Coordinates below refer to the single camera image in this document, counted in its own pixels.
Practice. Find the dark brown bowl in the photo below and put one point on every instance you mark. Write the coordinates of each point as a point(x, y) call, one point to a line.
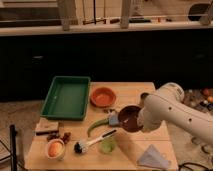
point(127, 118)

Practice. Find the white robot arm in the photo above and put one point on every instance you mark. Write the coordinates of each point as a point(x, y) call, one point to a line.
point(166, 104)

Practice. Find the green plastic tray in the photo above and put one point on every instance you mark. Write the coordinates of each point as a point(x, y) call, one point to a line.
point(67, 98)

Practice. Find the blue sponge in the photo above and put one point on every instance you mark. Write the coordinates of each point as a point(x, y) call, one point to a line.
point(113, 120)

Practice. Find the metal cup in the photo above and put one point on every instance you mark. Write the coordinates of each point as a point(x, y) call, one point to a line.
point(142, 99)

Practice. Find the small green cup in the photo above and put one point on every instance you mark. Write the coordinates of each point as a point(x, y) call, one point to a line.
point(107, 145)

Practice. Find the white dish brush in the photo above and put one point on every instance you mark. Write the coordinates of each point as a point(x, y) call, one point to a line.
point(82, 146)

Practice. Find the brown dried fruit pieces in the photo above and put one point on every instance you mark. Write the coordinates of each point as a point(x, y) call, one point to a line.
point(65, 137)

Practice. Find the wooden block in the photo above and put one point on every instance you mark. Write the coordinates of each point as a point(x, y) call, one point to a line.
point(46, 127)

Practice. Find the grey cloth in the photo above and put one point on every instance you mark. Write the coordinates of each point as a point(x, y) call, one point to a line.
point(153, 158)

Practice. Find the black stand pole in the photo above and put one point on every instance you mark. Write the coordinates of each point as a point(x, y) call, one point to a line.
point(13, 159)

